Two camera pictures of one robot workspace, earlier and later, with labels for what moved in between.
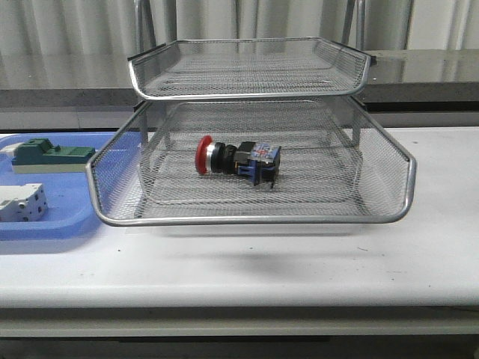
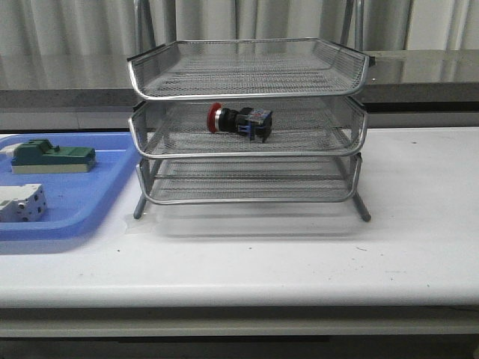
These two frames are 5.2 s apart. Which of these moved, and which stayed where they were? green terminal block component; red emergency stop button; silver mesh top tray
Moved: red emergency stop button
Stayed: green terminal block component; silver mesh top tray
